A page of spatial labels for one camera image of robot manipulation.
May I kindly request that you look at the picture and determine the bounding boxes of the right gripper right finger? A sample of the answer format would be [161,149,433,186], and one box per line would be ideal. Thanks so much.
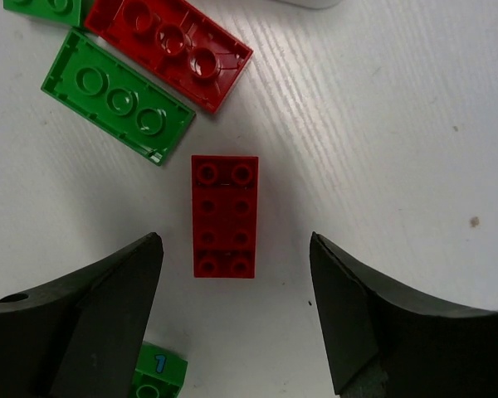
[310,233,498,397]

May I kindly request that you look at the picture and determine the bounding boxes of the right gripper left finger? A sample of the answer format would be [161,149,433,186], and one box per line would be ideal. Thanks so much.
[0,233,164,397]

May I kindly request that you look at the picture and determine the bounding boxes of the green lego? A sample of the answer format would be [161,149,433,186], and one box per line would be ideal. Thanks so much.
[129,342,188,398]

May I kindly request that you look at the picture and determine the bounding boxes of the red lego brick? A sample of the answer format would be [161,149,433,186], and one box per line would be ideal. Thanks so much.
[191,155,259,279]
[84,0,253,114]

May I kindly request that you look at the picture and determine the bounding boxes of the green long lego brick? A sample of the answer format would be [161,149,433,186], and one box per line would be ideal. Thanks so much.
[41,28,195,166]

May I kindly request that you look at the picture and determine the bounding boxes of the white divided tray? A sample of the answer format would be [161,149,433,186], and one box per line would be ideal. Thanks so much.
[277,0,341,10]

